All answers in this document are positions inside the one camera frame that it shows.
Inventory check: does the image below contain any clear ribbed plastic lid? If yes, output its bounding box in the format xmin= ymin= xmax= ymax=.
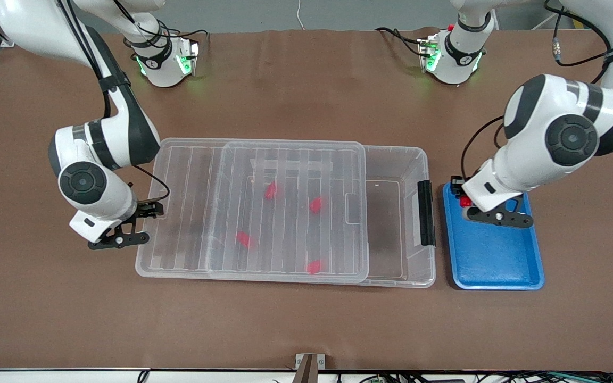
xmin=135 ymin=138 xmax=369 ymax=284

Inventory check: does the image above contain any clear plastic storage box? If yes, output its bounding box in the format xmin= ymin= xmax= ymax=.
xmin=208 ymin=145 xmax=437 ymax=289

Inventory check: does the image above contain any blue plastic tray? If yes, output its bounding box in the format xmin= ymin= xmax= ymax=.
xmin=442 ymin=181 xmax=545 ymax=291

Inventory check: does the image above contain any brown table cover sheet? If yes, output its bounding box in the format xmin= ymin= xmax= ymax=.
xmin=0 ymin=28 xmax=613 ymax=372

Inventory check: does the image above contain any black right camera bracket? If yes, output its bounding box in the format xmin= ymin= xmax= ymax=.
xmin=88 ymin=223 xmax=151 ymax=251

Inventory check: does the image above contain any black camera bracket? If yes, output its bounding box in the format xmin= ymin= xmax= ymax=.
xmin=88 ymin=223 xmax=151 ymax=251
xmin=466 ymin=194 xmax=534 ymax=230

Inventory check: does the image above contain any black left camera bracket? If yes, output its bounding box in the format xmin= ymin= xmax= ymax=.
xmin=466 ymin=194 xmax=534 ymax=230

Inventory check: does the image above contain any black box latch handle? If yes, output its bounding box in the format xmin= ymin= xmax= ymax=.
xmin=417 ymin=180 xmax=436 ymax=248

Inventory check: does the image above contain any black left base cable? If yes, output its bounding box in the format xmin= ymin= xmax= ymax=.
xmin=375 ymin=27 xmax=425 ymax=56

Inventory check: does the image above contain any black base cable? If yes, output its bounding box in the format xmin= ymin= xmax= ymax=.
xmin=375 ymin=27 xmax=425 ymax=56
xmin=163 ymin=26 xmax=209 ymax=49

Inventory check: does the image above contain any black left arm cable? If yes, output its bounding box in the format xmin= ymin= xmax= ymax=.
xmin=460 ymin=0 xmax=613 ymax=180

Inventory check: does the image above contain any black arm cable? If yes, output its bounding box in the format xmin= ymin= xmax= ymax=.
xmin=460 ymin=0 xmax=613 ymax=180
xmin=55 ymin=0 xmax=172 ymax=204

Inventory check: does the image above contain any black cable bundle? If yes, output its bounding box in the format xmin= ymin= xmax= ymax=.
xmin=336 ymin=371 xmax=613 ymax=383

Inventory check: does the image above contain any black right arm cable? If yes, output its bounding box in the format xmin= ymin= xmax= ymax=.
xmin=55 ymin=0 xmax=172 ymax=204

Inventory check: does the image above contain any black right base cable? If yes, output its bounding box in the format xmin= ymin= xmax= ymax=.
xmin=163 ymin=26 xmax=209 ymax=49

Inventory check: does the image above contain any grey metal edge bracket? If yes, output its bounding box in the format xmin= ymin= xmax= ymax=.
xmin=294 ymin=353 xmax=326 ymax=383

